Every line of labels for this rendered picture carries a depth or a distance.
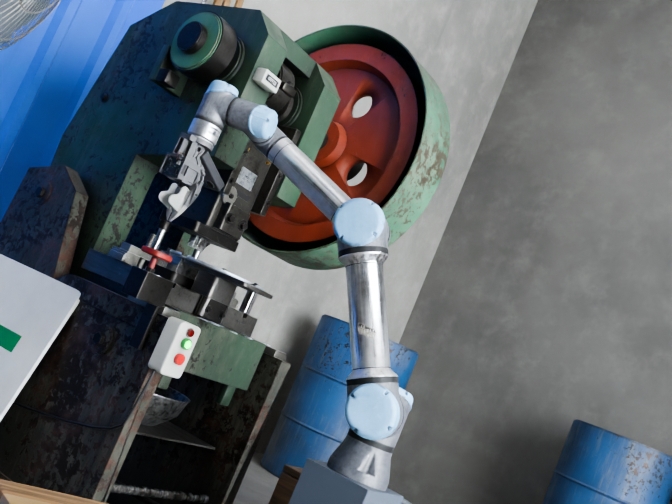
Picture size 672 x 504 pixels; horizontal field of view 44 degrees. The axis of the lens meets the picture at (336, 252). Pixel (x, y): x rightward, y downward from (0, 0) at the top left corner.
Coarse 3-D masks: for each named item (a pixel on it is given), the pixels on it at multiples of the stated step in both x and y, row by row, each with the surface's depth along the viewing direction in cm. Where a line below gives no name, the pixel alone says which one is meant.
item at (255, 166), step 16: (256, 160) 243; (240, 176) 239; (256, 176) 244; (208, 192) 237; (240, 192) 241; (256, 192) 246; (192, 208) 238; (208, 208) 235; (224, 208) 235; (240, 208) 243; (208, 224) 234; (224, 224) 235; (240, 224) 239
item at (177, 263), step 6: (174, 258) 236; (180, 258) 234; (168, 264) 236; (174, 264) 235; (180, 264) 234; (186, 264) 236; (174, 270) 234; (180, 270) 235; (186, 270) 237; (192, 270) 239; (198, 270) 241; (186, 276) 237; (192, 276) 239
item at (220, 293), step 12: (192, 264) 232; (204, 276) 231; (216, 276) 229; (228, 276) 223; (192, 288) 232; (204, 288) 229; (216, 288) 229; (228, 288) 233; (252, 288) 223; (204, 300) 228; (216, 300) 231; (228, 300) 234; (204, 312) 228; (216, 312) 232
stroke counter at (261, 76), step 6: (258, 72) 226; (264, 72) 225; (270, 72) 226; (252, 78) 227; (258, 78) 225; (264, 78) 225; (270, 78) 226; (276, 78) 228; (258, 84) 228; (264, 84) 226; (270, 84) 227; (276, 84) 229; (270, 90) 229; (276, 90) 230
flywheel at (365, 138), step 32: (320, 64) 287; (352, 64) 282; (384, 64) 272; (352, 96) 279; (384, 96) 272; (416, 96) 262; (352, 128) 275; (384, 128) 268; (416, 128) 257; (320, 160) 273; (352, 160) 270; (384, 160) 264; (352, 192) 266; (384, 192) 255; (256, 224) 278; (288, 224) 271; (320, 224) 264
